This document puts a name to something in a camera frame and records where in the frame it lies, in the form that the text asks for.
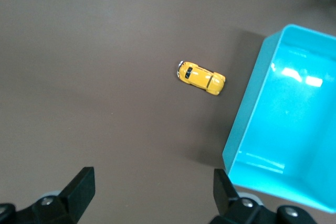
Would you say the turquoise plastic bin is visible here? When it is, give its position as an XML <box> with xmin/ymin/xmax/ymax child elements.
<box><xmin>222</xmin><ymin>24</ymin><xmax>336</xmax><ymax>214</ymax></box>

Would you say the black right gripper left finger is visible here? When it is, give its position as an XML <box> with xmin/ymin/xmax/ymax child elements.
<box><xmin>0</xmin><ymin>166</ymin><xmax>96</xmax><ymax>224</ymax></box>

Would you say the yellow beetle toy car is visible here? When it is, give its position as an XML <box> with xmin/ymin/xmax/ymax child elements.
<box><xmin>174</xmin><ymin>60</ymin><xmax>226</xmax><ymax>96</ymax></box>

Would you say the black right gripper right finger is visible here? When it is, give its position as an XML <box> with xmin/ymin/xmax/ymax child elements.
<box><xmin>209</xmin><ymin>168</ymin><xmax>317</xmax><ymax>224</ymax></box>

